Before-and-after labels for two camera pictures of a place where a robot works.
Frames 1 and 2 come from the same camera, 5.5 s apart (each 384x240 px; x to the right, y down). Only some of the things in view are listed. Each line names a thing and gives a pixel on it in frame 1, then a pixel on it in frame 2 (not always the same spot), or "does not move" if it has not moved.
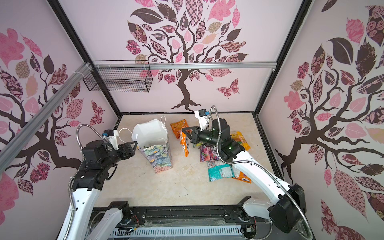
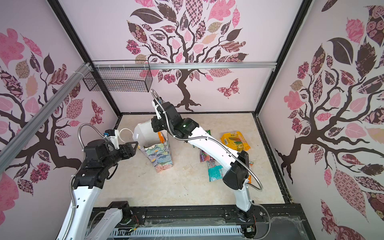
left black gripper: x=126 y=150 does not move
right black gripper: x=195 y=137 to x=156 y=124
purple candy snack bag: x=208 y=152 does not move
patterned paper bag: x=151 y=138 does not move
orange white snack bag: x=185 y=143 to x=161 y=137
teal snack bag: x=218 y=169 does not move
